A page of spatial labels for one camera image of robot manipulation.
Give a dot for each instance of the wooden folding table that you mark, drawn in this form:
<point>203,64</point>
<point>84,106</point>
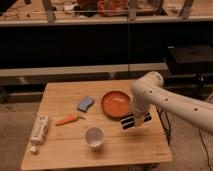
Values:
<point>65,146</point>

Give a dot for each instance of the orange ceramic bowl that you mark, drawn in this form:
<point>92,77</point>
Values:
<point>115,104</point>

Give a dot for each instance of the white toothpaste tube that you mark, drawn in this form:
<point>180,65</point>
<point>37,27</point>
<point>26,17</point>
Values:
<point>39,133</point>

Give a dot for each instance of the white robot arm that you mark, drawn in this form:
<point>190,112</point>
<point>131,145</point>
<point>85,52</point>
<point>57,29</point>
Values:
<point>147,91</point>

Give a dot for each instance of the black box on shelf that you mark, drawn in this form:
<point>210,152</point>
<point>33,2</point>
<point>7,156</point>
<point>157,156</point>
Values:
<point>196,59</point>

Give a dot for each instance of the orange carrot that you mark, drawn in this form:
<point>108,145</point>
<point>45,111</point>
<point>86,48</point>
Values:
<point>66,120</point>

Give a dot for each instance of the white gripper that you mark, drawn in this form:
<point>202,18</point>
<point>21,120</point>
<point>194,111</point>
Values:
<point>135,119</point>

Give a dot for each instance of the blue eraser sponge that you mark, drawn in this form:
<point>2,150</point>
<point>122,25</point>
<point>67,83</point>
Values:
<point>85,103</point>

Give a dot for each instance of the white ceramic cup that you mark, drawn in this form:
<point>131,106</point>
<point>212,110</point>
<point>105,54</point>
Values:
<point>94,138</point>

